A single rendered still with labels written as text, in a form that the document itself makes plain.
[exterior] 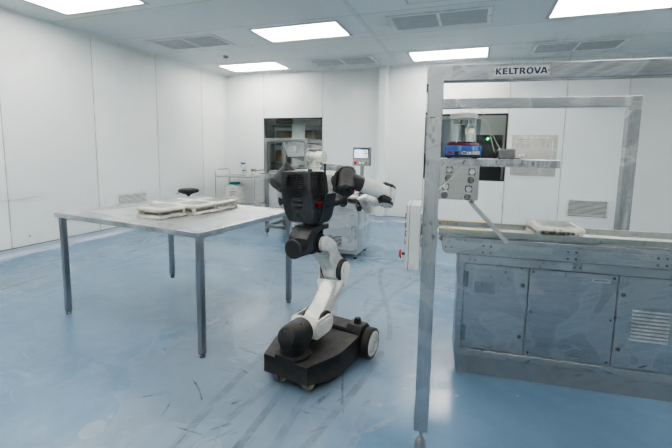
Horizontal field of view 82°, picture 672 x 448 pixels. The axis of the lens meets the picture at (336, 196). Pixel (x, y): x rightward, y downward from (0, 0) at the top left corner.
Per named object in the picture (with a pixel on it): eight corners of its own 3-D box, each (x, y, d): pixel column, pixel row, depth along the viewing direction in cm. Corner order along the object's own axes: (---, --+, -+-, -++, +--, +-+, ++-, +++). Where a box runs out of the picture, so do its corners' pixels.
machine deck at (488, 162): (438, 165, 218) (438, 158, 218) (438, 163, 255) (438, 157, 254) (560, 168, 203) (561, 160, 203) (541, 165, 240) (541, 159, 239)
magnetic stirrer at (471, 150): (444, 158, 220) (444, 142, 219) (443, 157, 241) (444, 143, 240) (481, 159, 215) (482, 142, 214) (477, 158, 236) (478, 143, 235)
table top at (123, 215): (53, 217, 299) (53, 212, 299) (170, 201, 398) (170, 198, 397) (199, 238, 235) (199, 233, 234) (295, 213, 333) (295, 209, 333)
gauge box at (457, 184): (437, 198, 221) (438, 163, 218) (436, 196, 231) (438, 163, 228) (477, 200, 215) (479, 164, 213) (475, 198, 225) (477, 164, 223)
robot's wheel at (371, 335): (364, 362, 240) (369, 329, 242) (357, 360, 242) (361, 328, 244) (377, 356, 257) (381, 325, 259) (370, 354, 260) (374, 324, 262)
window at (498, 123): (423, 178, 717) (425, 114, 704) (423, 178, 719) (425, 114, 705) (504, 181, 672) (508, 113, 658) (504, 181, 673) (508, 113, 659)
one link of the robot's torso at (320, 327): (316, 344, 225) (317, 322, 223) (288, 335, 235) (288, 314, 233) (334, 330, 243) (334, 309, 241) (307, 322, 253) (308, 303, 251)
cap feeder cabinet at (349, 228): (310, 255, 496) (311, 196, 487) (326, 245, 549) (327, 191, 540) (357, 260, 475) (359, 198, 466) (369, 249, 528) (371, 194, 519)
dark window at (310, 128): (264, 171, 828) (263, 118, 815) (264, 171, 829) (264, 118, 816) (321, 173, 784) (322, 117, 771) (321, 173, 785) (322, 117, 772)
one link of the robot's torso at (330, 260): (346, 284, 255) (317, 251, 221) (323, 280, 264) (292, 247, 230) (353, 264, 262) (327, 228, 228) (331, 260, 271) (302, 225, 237)
